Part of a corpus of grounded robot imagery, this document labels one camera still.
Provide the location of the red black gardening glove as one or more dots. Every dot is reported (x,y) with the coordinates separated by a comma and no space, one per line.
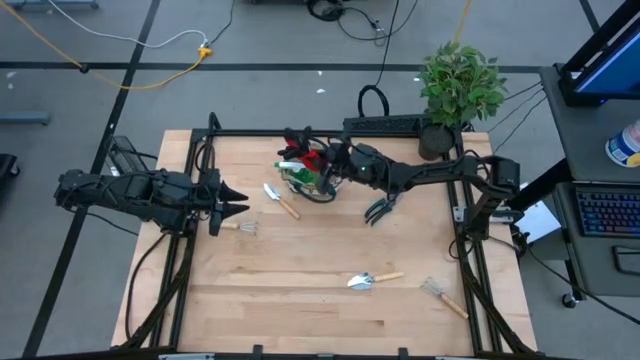
(312,159)

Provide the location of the blue screen monitor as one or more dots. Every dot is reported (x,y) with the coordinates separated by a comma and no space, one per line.
(610,70)

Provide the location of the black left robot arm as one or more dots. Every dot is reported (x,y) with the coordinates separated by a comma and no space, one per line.
(125,192)

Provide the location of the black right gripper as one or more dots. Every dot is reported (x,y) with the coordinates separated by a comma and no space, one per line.
(350,165)

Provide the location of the green potted plant black pot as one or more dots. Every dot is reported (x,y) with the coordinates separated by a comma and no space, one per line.
(460,90)

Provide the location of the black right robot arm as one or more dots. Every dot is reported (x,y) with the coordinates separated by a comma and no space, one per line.
(440,172)

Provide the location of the white wipes canister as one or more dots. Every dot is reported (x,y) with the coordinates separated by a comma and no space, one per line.
(622,147)

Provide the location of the black aluminium table frame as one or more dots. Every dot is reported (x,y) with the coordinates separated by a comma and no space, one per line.
(240,133)

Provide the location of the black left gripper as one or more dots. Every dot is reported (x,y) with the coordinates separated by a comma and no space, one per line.
(215,200)

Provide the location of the cream canvas bag green trim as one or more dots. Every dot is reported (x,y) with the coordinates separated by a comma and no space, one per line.
(287,176)

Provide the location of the grey side desk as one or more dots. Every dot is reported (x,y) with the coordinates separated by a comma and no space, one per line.
(575,135)

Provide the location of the white paper sheet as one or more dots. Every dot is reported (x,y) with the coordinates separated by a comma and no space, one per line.
(539,222)

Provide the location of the black keyboard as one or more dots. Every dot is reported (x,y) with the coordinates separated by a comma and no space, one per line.
(607,212)

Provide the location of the white green spray bottle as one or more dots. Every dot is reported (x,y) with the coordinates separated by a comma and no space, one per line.
(290,165)

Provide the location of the silver arm base bracket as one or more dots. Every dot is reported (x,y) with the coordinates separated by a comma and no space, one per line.
(459,214)

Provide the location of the black vented box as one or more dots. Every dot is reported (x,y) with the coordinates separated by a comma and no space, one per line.
(125,155)
(380,124)

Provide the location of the grey floor bar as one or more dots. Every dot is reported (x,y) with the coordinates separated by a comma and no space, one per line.
(25,118)

